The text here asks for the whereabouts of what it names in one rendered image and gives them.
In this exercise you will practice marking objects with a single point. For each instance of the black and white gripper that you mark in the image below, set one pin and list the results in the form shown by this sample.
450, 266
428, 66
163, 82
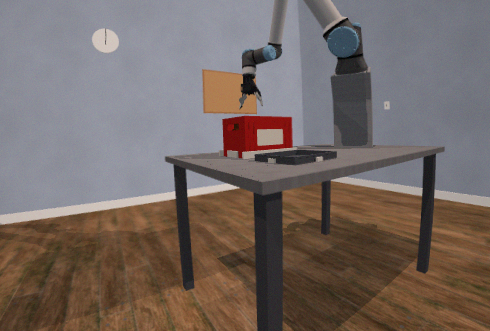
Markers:
247, 89

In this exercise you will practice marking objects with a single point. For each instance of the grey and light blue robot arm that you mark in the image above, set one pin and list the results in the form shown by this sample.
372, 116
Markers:
342, 41

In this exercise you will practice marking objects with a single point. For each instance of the red crate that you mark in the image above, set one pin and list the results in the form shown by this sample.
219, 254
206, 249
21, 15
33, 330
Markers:
256, 133

